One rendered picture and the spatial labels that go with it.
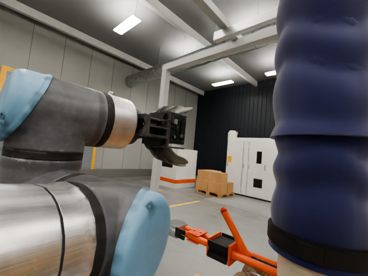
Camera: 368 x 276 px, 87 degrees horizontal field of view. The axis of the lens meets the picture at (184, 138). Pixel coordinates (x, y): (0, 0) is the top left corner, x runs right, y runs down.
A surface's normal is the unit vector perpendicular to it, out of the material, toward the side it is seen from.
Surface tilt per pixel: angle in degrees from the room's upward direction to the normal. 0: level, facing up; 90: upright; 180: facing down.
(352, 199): 72
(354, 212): 79
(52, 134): 93
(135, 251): 93
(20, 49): 90
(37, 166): 92
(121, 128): 104
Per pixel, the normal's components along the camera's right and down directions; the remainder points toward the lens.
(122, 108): 0.72, -0.40
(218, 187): -0.68, -0.11
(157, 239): 0.93, 0.11
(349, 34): -0.07, -0.33
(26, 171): 0.20, -0.03
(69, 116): 0.76, 0.09
